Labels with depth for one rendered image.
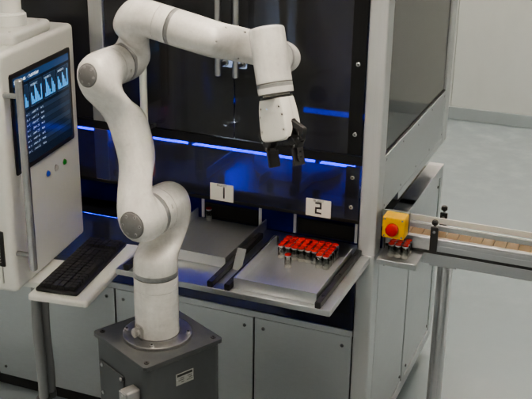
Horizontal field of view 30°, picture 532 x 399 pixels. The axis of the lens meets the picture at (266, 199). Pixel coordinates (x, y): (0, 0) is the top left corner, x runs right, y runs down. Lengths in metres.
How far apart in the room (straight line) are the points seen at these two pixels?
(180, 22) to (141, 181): 0.42
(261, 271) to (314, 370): 0.53
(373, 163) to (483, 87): 4.71
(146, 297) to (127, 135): 0.44
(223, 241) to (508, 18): 4.68
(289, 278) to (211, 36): 0.96
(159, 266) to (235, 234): 0.75
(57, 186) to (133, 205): 0.84
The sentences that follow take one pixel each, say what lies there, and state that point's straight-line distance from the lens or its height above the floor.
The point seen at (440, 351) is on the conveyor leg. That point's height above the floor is 0.51.
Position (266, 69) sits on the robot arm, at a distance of 2.28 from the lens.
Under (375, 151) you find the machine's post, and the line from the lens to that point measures 3.07.
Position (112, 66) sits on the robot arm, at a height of 1.62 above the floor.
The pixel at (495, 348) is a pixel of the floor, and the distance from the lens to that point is 4.56.
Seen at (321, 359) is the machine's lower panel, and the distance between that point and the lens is 3.42.
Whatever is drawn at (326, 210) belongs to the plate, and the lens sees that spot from 3.18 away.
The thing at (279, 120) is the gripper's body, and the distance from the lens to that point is 2.27.
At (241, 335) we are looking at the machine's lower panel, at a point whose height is 0.50.
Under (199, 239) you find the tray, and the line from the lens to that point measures 3.29.
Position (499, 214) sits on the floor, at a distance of 6.04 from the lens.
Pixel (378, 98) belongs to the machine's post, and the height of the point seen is 1.40.
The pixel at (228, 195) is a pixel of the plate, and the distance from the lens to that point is 3.30.
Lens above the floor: 2.21
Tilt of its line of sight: 21 degrees down
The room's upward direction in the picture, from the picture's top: 1 degrees clockwise
